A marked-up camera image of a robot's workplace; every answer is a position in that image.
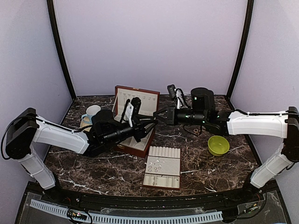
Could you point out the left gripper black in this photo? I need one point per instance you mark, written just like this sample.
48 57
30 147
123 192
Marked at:
139 125

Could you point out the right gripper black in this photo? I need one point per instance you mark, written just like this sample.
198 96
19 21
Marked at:
170 115

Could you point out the brown leather jewelry box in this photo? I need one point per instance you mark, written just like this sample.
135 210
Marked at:
149 105

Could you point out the beige jewelry tray insert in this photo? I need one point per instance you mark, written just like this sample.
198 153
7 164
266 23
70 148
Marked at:
163 168

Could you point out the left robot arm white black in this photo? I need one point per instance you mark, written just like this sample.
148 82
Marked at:
105 133

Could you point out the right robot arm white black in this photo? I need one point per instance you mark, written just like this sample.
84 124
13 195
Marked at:
202 112

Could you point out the blue ceramic mug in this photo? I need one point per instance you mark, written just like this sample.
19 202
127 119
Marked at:
90 112

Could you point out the green plastic bowl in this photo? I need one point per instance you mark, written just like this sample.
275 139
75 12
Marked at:
218 145

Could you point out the beige saucer plate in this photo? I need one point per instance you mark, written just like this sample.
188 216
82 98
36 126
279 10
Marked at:
85 124

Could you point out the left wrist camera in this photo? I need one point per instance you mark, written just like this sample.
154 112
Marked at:
132 108

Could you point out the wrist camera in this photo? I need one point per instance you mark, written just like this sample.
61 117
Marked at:
132 108
176 95

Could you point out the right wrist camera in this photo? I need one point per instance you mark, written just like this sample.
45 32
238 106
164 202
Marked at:
176 95

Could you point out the black front rail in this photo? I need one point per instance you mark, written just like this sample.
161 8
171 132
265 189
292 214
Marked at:
75 199

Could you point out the grey cable duct strip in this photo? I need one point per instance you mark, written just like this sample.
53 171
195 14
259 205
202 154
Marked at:
91 217

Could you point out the right black frame post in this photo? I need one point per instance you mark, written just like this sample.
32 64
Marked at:
242 47

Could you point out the black frame post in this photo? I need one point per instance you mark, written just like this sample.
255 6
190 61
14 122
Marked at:
242 47
59 48

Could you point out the left black frame post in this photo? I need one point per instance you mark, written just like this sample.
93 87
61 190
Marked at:
59 48

